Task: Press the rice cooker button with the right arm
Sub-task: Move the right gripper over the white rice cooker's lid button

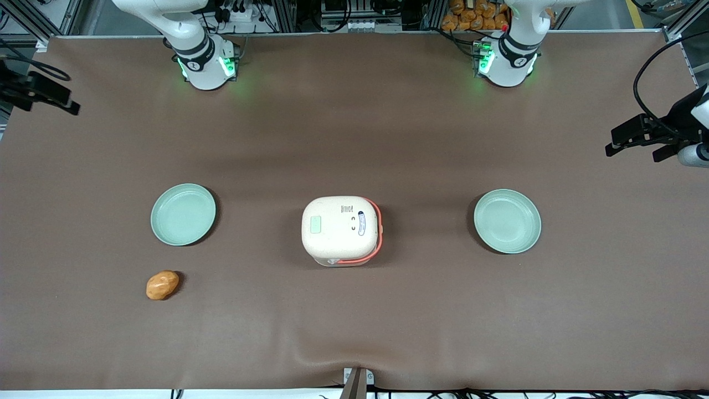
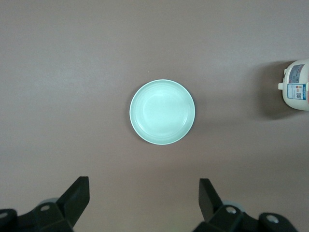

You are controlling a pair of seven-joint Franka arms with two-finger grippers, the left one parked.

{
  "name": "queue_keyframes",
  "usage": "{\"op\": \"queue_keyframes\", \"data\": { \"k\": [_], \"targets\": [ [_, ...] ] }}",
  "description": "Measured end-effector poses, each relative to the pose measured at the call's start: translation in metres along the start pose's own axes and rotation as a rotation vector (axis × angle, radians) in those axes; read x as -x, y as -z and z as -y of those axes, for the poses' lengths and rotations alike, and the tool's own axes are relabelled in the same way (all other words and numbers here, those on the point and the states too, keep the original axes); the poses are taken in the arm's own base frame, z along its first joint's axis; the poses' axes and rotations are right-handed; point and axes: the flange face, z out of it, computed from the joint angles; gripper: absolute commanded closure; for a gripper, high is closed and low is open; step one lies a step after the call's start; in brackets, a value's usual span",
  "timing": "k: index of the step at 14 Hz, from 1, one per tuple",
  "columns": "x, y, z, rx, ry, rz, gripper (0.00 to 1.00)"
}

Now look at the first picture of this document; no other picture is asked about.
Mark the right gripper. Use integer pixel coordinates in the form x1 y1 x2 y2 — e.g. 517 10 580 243
0 58 81 116

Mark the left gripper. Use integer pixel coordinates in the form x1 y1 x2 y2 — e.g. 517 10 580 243
605 83 709 163

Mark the cream lidded container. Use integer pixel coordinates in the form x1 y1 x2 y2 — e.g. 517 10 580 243
301 195 384 268

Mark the pale green plate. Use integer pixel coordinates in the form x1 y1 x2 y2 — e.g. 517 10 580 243
474 189 542 255
151 183 217 247

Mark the bag of orange bread rolls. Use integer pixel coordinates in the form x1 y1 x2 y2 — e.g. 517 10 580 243
441 0 511 32

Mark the orange-brown bread roll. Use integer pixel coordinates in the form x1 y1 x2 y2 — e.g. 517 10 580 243
146 270 181 301

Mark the brown table mat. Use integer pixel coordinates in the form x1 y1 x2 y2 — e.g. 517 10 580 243
0 30 709 392

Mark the white power strip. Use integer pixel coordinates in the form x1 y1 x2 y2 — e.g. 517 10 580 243
342 18 403 33

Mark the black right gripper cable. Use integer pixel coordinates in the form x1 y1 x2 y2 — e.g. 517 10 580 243
0 38 71 82

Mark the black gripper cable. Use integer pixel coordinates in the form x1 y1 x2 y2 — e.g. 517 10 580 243
0 38 71 82
633 28 709 140

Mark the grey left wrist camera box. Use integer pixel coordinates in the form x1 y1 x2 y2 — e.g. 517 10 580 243
677 142 709 168

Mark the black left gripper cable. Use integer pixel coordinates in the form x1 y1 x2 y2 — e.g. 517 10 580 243
633 28 709 140

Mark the aluminium frame post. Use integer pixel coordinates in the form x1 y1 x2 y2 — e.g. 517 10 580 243
659 0 709 44
0 0 84 52

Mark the metal bracket at table edge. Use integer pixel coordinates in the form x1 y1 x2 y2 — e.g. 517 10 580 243
342 367 375 399

